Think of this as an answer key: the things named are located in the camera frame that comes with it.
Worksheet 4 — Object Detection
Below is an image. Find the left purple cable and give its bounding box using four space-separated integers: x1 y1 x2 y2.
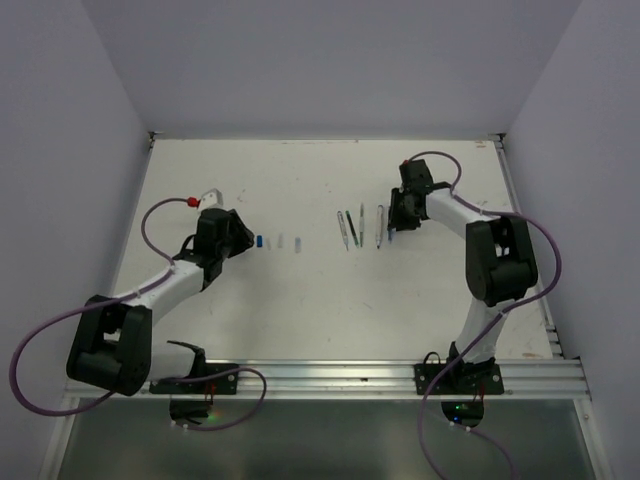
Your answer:
9 195 268 432

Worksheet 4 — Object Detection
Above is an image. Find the aluminium front rail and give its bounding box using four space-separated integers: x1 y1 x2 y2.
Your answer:
207 358 590 401

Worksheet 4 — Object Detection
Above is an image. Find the clear grey pen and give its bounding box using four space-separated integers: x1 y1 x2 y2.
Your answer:
358 203 365 248

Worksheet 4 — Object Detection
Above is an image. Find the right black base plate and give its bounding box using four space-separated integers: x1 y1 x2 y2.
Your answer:
413 362 505 396

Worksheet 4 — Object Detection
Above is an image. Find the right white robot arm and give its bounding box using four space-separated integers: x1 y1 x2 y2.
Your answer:
387 159 538 393

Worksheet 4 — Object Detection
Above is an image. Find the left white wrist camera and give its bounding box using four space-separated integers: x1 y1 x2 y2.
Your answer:
198 188 224 210

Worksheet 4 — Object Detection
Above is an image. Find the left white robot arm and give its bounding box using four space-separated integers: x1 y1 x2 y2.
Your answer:
66 208 254 396

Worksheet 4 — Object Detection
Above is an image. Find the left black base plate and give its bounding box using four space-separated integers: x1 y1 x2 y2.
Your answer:
149 363 239 396

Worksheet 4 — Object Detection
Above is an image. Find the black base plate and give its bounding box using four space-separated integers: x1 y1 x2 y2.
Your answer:
149 363 239 396
413 362 505 396

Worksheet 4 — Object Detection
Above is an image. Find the green barrel pen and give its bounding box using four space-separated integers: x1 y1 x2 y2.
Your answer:
345 210 360 248

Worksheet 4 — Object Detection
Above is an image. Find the clear slim pen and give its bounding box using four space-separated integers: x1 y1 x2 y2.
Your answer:
336 211 349 251

